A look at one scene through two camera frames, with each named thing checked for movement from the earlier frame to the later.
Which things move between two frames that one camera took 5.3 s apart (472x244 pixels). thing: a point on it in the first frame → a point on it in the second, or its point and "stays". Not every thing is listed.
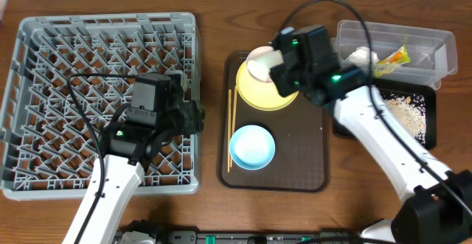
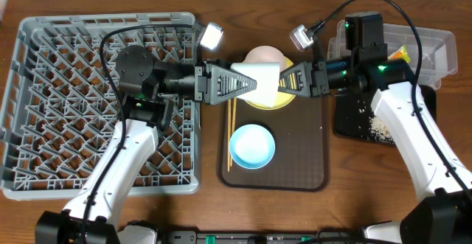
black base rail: (153, 232) stays
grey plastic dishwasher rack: (71, 79) stays
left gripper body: (194, 116) → (199, 84)
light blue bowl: (252, 147) stays
